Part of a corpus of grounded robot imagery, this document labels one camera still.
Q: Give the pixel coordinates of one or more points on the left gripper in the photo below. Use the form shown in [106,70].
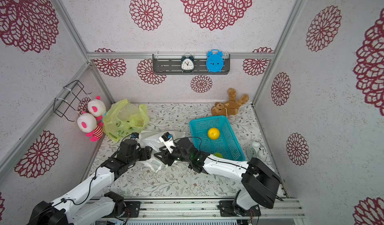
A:
[146,153]

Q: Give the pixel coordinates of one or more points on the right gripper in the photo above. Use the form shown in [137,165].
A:
[171,155]

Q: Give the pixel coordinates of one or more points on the white plastic bag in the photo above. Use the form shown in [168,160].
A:
[152,139]

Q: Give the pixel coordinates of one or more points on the yellow-green plastic bag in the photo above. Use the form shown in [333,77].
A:
[124,118]

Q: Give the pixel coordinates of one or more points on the yellow fruit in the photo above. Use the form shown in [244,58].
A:
[213,133]

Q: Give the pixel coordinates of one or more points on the green apple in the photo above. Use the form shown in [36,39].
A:
[218,155]

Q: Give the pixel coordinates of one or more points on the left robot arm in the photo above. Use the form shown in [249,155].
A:
[71,208]

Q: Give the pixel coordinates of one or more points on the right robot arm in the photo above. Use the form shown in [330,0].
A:
[260,183]

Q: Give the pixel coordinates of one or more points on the white pink plush lower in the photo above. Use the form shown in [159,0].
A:
[88,124]

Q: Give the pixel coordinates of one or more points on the white pink plush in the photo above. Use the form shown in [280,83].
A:
[97,108]
[88,124]

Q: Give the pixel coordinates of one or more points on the teal plastic basket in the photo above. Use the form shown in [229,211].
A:
[227,144]

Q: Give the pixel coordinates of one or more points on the white pink plush upper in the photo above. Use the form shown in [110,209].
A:
[97,108]

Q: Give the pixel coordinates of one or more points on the brown teddy bear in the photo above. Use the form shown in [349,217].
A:
[230,107]

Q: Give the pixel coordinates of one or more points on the white alarm clock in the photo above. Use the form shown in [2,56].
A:
[256,150]

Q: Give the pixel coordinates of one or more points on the dark green alarm clock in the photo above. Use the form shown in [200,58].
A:
[187,64]

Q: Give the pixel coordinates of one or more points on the blue alarm clock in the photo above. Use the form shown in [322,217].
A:
[215,61]

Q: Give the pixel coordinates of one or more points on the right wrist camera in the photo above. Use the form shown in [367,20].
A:
[168,141]

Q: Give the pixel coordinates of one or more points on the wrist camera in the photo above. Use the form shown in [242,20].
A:
[134,136]
[168,141]

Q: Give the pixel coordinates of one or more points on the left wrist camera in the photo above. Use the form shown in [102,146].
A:
[134,136]

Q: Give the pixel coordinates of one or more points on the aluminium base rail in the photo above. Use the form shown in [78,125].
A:
[205,208]

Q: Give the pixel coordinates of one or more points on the black wire rack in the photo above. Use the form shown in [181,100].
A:
[73,90]

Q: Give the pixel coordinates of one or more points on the grey wall shelf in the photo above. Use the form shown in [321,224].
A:
[168,66]

